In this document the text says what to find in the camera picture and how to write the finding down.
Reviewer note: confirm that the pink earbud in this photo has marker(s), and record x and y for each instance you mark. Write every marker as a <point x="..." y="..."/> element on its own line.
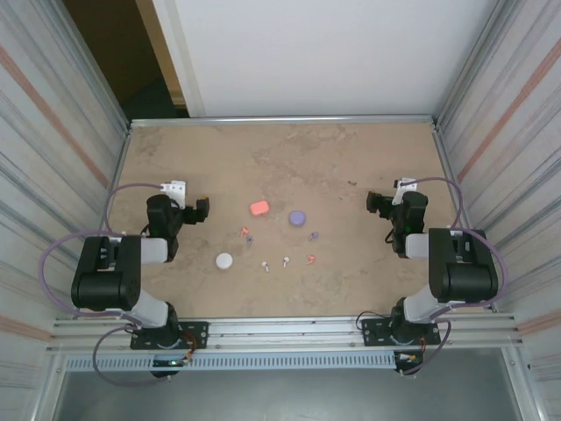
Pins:
<point x="310" y="259"/>
<point x="243" y="231"/>

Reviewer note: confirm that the white round charging case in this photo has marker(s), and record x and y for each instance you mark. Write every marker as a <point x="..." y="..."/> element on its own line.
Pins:
<point x="224" y="261"/>

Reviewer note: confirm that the pink earbud charging case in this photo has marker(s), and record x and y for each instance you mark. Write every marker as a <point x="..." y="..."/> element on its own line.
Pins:
<point x="259" y="208"/>

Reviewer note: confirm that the purple round charging case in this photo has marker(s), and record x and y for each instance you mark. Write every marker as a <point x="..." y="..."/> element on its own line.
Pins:
<point x="297" y="218"/>

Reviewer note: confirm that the white earbud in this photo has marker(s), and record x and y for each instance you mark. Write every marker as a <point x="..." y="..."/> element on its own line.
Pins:
<point x="264" y="265"/>
<point x="286" y="260"/>

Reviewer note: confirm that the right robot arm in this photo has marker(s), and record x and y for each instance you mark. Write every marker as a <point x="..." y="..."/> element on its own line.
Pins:
<point x="464" y="272"/>

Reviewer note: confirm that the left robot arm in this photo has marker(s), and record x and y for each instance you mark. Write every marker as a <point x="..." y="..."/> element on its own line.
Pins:
<point x="105" y="285"/>

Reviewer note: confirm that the aluminium table side bar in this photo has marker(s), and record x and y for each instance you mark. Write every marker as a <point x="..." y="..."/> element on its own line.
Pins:
<point x="445" y="162"/>
<point x="120" y="162"/>

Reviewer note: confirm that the aluminium table end bar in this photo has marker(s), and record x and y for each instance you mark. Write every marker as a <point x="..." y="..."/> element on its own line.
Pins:
<point x="285" y="121"/>

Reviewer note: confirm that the small connector block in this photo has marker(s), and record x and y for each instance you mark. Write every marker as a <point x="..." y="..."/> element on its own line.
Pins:
<point x="407" y="358"/>

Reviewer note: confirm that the small circuit board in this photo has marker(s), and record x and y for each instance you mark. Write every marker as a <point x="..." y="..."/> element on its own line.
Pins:
<point x="168" y="362"/>

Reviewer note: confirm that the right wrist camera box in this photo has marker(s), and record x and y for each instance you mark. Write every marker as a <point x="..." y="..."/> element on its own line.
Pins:
<point x="401" y="193"/>

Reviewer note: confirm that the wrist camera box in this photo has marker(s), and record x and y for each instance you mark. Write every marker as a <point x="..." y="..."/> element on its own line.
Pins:
<point x="401" y="193"/>
<point x="175" y="189"/>

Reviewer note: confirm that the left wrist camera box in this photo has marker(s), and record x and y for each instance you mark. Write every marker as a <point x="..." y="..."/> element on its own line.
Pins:
<point x="175" y="189"/>

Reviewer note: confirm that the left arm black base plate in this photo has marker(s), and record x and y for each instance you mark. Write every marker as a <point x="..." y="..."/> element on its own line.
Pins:
<point x="195" y="331"/>

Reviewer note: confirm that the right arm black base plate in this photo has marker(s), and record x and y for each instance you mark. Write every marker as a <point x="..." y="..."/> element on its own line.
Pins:
<point x="374" y="331"/>

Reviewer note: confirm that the aluminium mounting rail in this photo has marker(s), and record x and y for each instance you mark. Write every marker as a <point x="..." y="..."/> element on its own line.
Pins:
<point x="285" y="329"/>

